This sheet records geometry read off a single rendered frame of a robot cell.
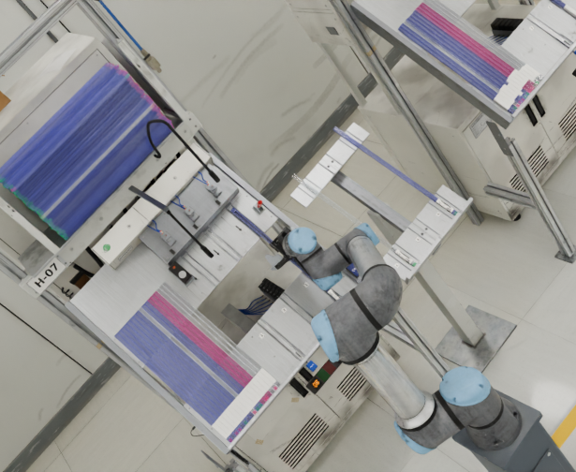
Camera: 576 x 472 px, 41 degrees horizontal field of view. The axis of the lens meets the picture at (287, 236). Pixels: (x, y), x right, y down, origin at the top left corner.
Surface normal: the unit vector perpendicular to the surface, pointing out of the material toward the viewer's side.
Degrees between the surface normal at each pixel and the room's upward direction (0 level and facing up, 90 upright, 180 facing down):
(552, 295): 0
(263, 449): 90
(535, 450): 90
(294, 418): 90
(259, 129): 90
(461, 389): 8
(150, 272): 45
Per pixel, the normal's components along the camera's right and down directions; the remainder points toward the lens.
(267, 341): -0.02, -0.25
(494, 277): -0.54, -0.62
